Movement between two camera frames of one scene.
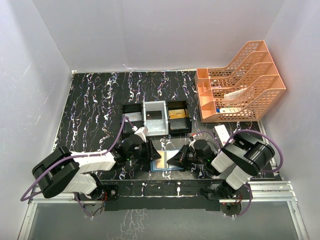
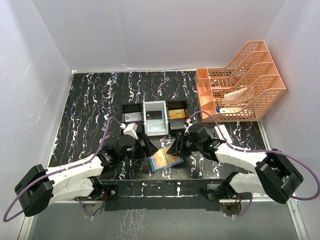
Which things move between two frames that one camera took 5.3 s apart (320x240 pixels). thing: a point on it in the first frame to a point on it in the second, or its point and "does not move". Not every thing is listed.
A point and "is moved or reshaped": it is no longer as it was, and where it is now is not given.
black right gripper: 180,159 to 176,149
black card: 154,115 does not move
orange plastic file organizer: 239,91 does not move
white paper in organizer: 234,94 does not move
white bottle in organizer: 233,110 does not move
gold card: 160,163 is moved or reshaped
